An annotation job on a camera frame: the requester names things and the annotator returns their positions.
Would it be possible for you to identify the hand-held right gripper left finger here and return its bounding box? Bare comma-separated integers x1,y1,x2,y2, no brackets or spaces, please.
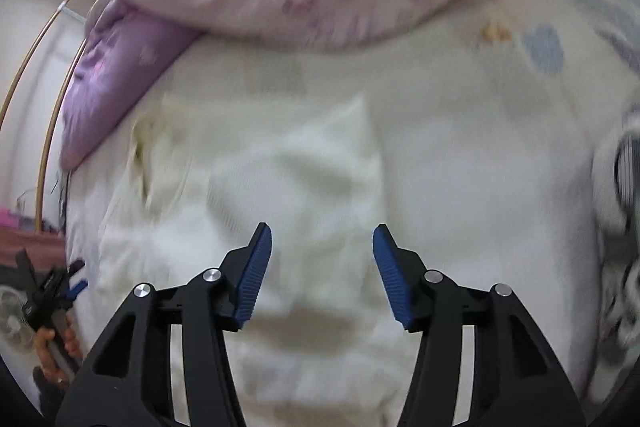
55,222,273,427

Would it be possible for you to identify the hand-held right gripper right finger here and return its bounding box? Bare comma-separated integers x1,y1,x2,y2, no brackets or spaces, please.
373,223,586,427

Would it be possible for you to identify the white knit garment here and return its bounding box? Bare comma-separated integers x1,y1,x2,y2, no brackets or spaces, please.
97,91,598,427

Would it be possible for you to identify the person's left hand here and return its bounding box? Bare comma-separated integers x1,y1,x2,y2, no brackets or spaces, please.
32,314,84,389

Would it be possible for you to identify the white electric fan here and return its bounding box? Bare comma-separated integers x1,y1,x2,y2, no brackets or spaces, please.
0,284,40,350

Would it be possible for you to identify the pink cloth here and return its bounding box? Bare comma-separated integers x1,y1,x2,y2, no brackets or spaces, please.
0,206,31,230

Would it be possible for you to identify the curved wooden pole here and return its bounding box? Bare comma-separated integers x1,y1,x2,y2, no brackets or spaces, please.
36,38,88,230
0,0,77,130

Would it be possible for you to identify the purple quilt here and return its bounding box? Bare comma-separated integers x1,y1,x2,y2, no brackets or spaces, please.
60,0,207,172

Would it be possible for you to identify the white printed bed sheet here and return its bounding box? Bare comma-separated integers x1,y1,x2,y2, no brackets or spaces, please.
64,0,640,410

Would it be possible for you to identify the black and white patterned cloth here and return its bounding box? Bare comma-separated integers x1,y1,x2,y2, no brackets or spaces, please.
590,109,640,350

